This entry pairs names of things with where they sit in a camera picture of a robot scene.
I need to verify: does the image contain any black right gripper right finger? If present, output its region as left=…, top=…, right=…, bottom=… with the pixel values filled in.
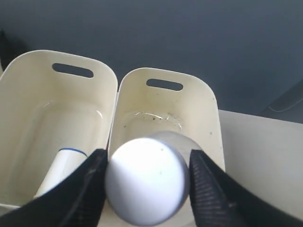
left=189, top=149, right=303, bottom=227

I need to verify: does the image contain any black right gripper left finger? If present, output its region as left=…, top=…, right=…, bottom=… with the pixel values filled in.
left=0, top=149, right=108, bottom=227

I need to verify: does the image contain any white paper cup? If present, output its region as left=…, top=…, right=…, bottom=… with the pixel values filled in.
left=34, top=148, right=88, bottom=198

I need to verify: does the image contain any clear bottle white cap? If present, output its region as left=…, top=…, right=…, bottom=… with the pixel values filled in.
left=105, top=131, right=200, bottom=227

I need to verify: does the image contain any middle cream plastic bin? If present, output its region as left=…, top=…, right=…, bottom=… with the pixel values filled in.
left=0, top=50, right=118, bottom=210

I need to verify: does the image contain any cream plastic bin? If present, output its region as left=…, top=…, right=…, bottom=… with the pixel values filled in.
left=107, top=67, right=225, bottom=227
left=0, top=50, right=118, bottom=210

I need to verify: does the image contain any right cream plastic bin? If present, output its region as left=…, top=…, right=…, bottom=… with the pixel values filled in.
left=107, top=67, right=225, bottom=227

